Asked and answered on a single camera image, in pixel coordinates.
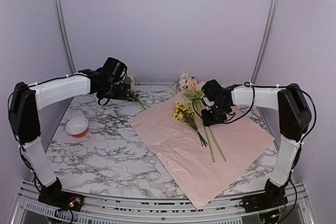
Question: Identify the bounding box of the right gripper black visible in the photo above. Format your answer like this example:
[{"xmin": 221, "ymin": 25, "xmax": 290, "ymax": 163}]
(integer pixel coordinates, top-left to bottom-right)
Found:
[{"xmin": 201, "ymin": 102, "xmax": 229, "ymax": 126}]

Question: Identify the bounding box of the pink wrapping paper sheet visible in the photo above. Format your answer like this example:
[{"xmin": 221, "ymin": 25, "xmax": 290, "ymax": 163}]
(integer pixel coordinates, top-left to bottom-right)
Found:
[{"xmin": 128, "ymin": 92, "xmax": 274, "ymax": 209}]

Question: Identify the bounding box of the pink rose fake flower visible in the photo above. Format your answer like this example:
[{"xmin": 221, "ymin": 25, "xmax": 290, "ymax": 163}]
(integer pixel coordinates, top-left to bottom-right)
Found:
[{"xmin": 124, "ymin": 74, "xmax": 152, "ymax": 110}]

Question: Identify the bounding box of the orange white bowl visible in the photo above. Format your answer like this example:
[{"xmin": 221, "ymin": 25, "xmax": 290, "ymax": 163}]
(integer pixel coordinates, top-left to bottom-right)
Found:
[{"xmin": 66, "ymin": 116, "xmax": 89, "ymax": 138}]

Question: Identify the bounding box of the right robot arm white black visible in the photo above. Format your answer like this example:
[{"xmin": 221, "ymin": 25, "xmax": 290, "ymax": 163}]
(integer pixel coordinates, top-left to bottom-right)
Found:
[{"xmin": 201, "ymin": 79, "xmax": 316, "ymax": 207}]

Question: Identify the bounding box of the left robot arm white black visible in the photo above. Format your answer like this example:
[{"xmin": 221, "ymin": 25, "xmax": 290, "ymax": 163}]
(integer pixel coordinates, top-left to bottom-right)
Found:
[{"xmin": 7, "ymin": 57, "xmax": 130, "ymax": 206}]

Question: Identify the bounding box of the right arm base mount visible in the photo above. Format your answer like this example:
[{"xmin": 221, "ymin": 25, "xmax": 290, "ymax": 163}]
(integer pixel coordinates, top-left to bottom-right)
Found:
[{"xmin": 239, "ymin": 193, "xmax": 288, "ymax": 213}]

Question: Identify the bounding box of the white fake flower stem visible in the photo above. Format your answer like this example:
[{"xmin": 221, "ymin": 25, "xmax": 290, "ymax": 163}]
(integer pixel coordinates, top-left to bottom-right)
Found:
[{"xmin": 177, "ymin": 73, "xmax": 227, "ymax": 163}]

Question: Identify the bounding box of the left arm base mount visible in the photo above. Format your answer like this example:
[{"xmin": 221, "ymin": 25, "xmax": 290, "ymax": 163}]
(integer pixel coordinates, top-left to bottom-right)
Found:
[{"xmin": 38, "ymin": 191, "xmax": 84, "ymax": 211}]

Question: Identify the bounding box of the aluminium front rail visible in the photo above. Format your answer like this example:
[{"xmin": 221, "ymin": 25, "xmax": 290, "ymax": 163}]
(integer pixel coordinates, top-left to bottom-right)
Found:
[{"xmin": 9, "ymin": 181, "xmax": 316, "ymax": 223}]

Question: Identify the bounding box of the yellow fake flower bunch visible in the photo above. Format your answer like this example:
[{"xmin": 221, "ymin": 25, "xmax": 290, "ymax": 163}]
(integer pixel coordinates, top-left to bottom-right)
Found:
[{"xmin": 173, "ymin": 102, "xmax": 208, "ymax": 147}]

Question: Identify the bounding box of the right aluminium frame post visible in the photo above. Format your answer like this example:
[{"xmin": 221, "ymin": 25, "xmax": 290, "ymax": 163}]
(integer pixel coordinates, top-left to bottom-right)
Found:
[{"xmin": 251, "ymin": 0, "xmax": 279, "ymax": 83}]

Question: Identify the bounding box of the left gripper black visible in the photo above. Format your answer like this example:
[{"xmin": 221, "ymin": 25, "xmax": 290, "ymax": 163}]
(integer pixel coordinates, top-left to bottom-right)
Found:
[{"xmin": 97, "ymin": 79, "xmax": 130, "ymax": 100}]

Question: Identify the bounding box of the left aluminium frame post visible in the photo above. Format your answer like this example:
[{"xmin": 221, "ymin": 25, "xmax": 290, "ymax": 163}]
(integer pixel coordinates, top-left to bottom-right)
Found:
[{"xmin": 54, "ymin": 0, "xmax": 76, "ymax": 73}]

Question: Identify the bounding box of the aluminium frame post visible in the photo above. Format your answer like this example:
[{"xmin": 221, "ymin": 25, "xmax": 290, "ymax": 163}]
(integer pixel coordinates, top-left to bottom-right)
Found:
[
  {"xmin": 54, "ymin": 0, "xmax": 76, "ymax": 73},
  {"xmin": 251, "ymin": 0, "xmax": 279, "ymax": 83}
]

